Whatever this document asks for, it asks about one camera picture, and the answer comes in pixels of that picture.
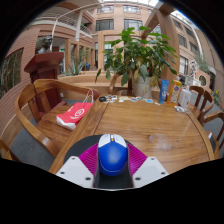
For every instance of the blue tube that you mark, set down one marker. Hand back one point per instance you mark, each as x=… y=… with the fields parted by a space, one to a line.
x=163 y=91

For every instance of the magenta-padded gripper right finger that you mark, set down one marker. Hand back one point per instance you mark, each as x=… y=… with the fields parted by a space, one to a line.
x=150 y=170

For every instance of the blue and white computer mouse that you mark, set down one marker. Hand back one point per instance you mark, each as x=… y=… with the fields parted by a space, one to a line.
x=112 y=158

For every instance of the red and white shopping bag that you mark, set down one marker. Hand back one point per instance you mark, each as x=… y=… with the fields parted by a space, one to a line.
x=75 y=113

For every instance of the wooden pillar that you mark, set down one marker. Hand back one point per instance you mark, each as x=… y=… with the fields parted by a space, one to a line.
x=170 y=33

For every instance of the dark red wooden lectern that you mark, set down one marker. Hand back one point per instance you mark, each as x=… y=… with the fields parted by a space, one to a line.
x=43 y=65

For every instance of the green potted plant, white pot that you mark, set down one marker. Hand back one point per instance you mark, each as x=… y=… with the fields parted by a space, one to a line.
x=140 y=56

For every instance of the dark bust statue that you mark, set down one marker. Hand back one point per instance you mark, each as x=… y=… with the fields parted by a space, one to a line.
x=46 y=43

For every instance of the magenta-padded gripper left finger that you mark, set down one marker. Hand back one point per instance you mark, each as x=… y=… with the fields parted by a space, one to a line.
x=75 y=170

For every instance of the yellow liquid bottle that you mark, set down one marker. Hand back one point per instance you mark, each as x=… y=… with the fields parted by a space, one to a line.
x=175 y=93

